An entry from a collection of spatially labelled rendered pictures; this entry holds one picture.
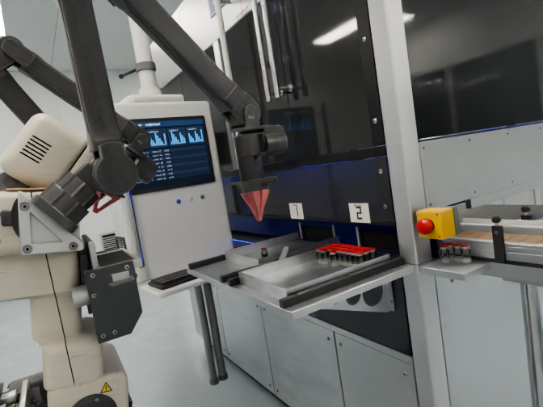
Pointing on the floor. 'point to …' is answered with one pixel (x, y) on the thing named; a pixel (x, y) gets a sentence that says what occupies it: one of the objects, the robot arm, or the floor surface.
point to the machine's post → (408, 198)
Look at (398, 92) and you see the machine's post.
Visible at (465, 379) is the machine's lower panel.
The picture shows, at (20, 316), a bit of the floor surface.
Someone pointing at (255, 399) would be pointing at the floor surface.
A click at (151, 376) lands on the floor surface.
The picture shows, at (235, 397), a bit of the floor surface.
